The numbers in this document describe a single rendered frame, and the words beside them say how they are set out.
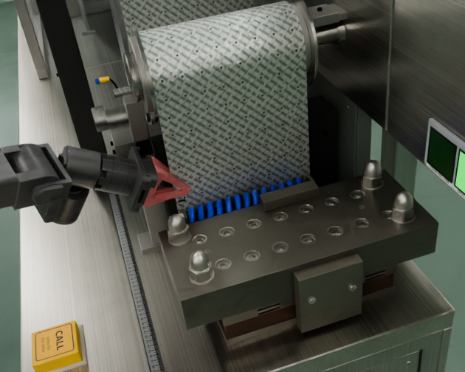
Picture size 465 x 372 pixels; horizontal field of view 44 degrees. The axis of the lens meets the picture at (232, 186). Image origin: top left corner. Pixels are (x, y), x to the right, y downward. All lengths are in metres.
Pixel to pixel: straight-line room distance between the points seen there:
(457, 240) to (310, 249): 1.67
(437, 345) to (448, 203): 1.70
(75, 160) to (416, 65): 0.48
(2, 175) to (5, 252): 1.97
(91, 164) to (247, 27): 0.30
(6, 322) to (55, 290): 1.35
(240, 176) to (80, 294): 0.35
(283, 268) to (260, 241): 0.07
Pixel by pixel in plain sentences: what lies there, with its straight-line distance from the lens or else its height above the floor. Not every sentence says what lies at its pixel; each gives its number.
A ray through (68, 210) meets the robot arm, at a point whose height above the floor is 1.09.
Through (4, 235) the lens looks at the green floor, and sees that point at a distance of 2.86.
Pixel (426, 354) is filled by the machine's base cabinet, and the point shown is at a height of 0.81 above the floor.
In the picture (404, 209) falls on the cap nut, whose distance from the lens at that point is 0.89.
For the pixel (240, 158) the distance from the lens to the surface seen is 0.93.
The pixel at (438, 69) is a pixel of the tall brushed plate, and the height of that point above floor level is 1.29.
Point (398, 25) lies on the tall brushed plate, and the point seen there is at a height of 1.31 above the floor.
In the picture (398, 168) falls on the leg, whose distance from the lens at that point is 1.28.
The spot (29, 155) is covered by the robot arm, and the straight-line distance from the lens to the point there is 0.83.
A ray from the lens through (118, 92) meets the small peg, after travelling 0.90.
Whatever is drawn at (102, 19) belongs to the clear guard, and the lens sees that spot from 1.88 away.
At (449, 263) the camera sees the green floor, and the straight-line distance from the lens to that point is 2.38.
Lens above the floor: 1.60
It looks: 35 degrees down
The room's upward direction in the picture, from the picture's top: 7 degrees counter-clockwise
